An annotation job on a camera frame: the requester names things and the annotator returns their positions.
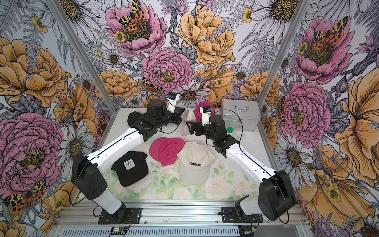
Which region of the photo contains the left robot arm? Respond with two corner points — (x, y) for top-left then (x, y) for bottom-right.
(72, 99), (187, 215)

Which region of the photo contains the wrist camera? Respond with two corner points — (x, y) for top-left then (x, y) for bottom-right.
(199, 106), (212, 126)
(166, 92), (179, 113)

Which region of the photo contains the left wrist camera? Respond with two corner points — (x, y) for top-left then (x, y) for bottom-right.
(166, 92), (179, 113)

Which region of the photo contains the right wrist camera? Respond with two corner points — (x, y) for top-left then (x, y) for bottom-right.
(199, 106), (212, 126)

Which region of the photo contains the pink cap back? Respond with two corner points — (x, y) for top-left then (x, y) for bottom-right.
(194, 101), (215, 122)

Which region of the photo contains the plain white cap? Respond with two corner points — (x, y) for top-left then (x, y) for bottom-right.
(181, 118), (190, 136)

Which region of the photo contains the white Colorado cap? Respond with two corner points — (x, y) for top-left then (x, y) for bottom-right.
(177, 141), (215, 185)

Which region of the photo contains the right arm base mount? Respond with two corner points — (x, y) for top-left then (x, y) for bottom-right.
(217, 195), (263, 225)

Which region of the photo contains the black cap with white logo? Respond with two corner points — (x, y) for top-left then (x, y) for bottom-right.
(112, 151), (149, 187)

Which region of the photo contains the black cap back left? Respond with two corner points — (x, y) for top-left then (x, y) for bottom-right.
(127, 111), (146, 129)

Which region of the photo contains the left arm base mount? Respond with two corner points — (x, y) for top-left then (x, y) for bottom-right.
(98, 205), (142, 225)

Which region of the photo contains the pink cap front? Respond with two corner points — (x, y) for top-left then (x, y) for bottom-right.
(149, 137), (185, 166)

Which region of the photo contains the floral table mat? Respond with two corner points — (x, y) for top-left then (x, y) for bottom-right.
(104, 154), (259, 200)

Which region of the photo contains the silver first aid case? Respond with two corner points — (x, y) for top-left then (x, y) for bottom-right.
(221, 99), (261, 131)

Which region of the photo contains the pink cap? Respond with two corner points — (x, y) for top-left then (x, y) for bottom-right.
(194, 101), (215, 122)
(149, 137), (185, 166)

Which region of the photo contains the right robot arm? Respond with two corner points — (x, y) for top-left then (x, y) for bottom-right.
(186, 115), (296, 221)

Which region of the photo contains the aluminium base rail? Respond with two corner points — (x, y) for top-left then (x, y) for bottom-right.
(50, 199), (312, 237)

